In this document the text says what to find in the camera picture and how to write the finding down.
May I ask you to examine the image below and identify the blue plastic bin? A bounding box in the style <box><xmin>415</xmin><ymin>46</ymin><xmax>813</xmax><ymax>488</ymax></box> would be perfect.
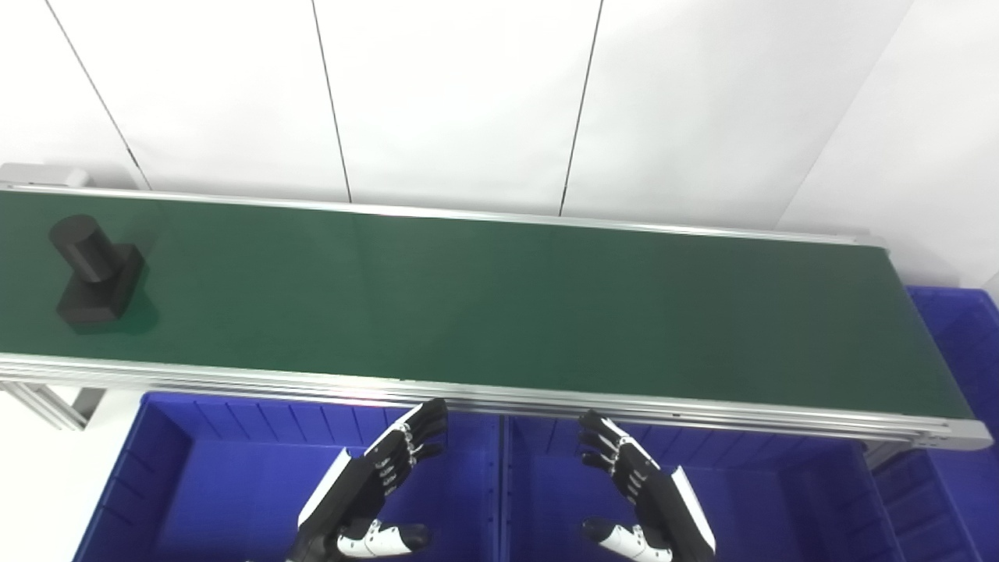
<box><xmin>873</xmin><ymin>285</ymin><xmax>999</xmax><ymax>562</ymax></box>
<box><xmin>499</xmin><ymin>414</ymin><xmax>906</xmax><ymax>562</ymax></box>
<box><xmin>72</xmin><ymin>392</ymin><xmax>504</xmax><ymax>562</ymax></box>

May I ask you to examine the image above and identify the green conveyor belt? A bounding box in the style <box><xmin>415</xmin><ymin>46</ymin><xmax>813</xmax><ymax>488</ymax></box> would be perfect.
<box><xmin>0</xmin><ymin>181</ymin><xmax>994</xmax><ymax>452</ymax></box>
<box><xmin>0</xmin><ymin>190</ymin><xmax>975</xmax><ymax>420</ymax></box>

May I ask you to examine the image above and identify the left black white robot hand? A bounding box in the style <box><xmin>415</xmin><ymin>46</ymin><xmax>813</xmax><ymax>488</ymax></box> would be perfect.
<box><xmin>286</xmin><ymin>398</ymin><xmax>450</xmax><ymax>562</ymax></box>

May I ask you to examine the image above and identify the grey conveyor motor housing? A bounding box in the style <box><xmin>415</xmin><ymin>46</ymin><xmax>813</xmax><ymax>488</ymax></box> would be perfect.
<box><xmin>0</xmin><ymin>162</ymin><xmax>88</xmax><ymax>188</ymax></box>

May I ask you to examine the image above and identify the aluminium conveyor leg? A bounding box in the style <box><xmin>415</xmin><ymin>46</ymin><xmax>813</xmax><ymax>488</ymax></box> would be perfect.
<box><xmin>862</xmin><ymin>441</ymin><xmax>906</xmax><ymax>469</ymax></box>
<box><xmin>0</xmin><ymin>382</ymin><xmax>106</xmax><ymax>432</ymax></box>

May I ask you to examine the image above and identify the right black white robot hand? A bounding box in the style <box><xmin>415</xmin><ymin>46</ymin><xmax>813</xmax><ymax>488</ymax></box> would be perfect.
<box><xmin>578</xmin><ymin>410</ymin><xmax>717</xmax><ymax>562</ymax></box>

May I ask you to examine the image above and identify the black cylinder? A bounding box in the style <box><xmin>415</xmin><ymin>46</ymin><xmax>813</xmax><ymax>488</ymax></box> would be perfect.
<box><xmin>48</xmin><ymin>215</ymin><xmax>146</xmax><ymax>326</ymax></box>

